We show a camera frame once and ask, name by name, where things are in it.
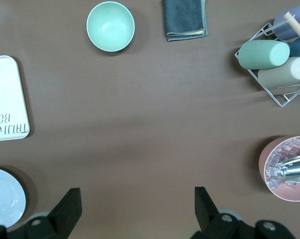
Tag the purple cup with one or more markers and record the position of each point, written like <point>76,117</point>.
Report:
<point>287,27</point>

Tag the beige cup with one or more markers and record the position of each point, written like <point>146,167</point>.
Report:
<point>282,73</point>

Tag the metal ice scoop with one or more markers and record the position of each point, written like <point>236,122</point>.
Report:
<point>297,169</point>

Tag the folded grey cloth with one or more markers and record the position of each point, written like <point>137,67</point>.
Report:
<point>183,17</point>

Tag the pale lavender round plate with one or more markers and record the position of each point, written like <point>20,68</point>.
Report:
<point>3,196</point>

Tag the pink bowl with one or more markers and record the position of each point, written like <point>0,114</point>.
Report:
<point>289,194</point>

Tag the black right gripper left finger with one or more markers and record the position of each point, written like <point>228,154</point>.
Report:
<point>65,214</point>

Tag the mint green bowl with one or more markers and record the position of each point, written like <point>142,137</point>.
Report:
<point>110,26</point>

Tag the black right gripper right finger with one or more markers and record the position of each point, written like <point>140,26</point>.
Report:
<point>207,216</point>

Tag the clear ice cubes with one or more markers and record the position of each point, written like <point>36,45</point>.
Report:
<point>282,152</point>

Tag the cream tray with bear print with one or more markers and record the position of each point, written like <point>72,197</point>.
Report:
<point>5,99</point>

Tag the dark teal cup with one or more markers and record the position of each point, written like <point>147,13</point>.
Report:
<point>299,49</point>

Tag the green cup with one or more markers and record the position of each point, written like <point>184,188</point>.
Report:
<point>262,54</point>

